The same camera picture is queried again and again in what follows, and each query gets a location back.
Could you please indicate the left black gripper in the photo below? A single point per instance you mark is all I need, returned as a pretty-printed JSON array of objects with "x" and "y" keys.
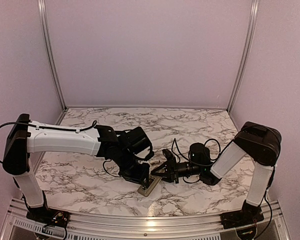
[{"x": 139, "y": 177}]

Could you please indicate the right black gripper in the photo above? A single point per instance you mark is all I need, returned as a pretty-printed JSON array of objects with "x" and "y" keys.
[{"x": 171, "y": 172}]

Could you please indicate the grey remote control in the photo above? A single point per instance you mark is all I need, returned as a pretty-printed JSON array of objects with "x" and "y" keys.
[{"x": 153, "y": 182}]

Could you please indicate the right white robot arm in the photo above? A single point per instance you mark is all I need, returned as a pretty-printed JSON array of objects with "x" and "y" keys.
[{"x": 261, "y": 143}]

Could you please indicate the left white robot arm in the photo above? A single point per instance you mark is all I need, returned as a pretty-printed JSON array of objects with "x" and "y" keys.
[{"x": 129, "y": 149}]

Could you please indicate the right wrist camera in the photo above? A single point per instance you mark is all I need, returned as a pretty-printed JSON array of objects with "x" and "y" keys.
[{"x": 168, "y": 155}]

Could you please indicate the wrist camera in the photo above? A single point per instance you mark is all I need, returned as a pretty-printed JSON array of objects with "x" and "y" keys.
[
  {"x": 168, "y": 155},
  {"x": 147, "y": 157}
]

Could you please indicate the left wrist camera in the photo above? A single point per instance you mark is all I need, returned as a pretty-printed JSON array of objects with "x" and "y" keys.
[{"x": 147, "y": 157}]

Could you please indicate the front aluminium rail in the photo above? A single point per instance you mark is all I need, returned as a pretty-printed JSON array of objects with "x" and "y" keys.
[{"x": 87, "y": 226}]

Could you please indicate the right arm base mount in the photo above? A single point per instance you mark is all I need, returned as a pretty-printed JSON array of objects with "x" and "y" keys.
[{"x": 238, "y": 218}]

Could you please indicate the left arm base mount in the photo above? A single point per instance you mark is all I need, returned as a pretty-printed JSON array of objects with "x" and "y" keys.
[{"x": 46, "y": 215}]

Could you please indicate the right aluminium frame post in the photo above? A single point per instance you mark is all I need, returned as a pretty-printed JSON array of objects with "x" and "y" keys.
[{"x": 252, "y": 22}]

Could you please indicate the aluminium frame post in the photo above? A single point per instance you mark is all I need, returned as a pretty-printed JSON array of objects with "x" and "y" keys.
[
  {"x": 252, "y": 22},
  {"x": 49, "y": 51}
]

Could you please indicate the left aluminium frame post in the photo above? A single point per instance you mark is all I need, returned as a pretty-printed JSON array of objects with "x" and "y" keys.
[{"x": 49, "y": 51}]

